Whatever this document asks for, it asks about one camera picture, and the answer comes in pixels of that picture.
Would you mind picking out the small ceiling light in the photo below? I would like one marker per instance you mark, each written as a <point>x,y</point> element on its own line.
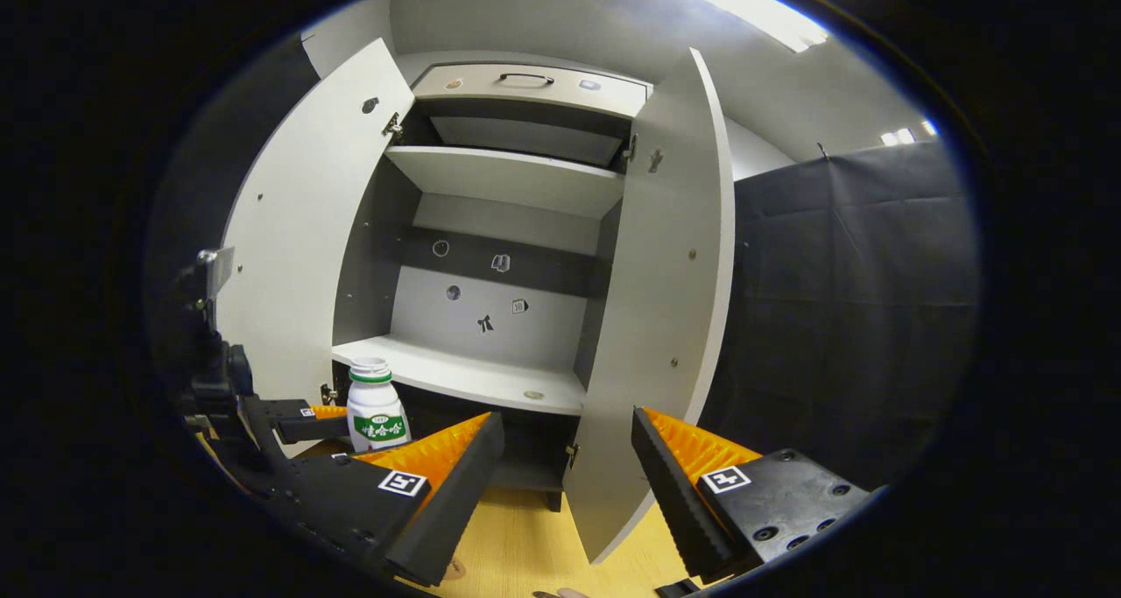
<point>902,136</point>

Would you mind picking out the white cabinet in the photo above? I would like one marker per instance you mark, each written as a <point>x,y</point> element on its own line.
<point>508,221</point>

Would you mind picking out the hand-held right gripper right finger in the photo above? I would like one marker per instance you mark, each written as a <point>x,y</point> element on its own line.
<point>670,493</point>

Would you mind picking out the white bottle green cap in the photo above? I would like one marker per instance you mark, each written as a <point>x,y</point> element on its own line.
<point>377,401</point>

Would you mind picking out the black backdrop cloth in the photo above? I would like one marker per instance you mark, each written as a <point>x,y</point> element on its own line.
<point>858,300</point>

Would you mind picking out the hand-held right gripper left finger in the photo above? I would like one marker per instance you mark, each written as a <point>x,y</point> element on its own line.
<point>455,502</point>

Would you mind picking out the metal door hinge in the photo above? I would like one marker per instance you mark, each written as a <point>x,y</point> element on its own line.
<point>393,127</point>
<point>631,148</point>

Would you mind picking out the white cabinet door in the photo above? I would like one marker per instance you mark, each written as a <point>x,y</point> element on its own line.
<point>298,230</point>
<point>657,300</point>

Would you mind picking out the long ceiling light panel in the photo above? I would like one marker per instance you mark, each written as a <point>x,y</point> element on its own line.
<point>744,3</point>

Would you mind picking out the white cabinet shelf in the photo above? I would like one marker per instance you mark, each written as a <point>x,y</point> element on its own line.
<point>455,375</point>
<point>508,178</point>

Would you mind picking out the white cabinet drawer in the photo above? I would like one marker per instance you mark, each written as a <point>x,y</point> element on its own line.
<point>560,99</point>

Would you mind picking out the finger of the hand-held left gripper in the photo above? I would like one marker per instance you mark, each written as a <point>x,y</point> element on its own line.
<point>315,429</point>

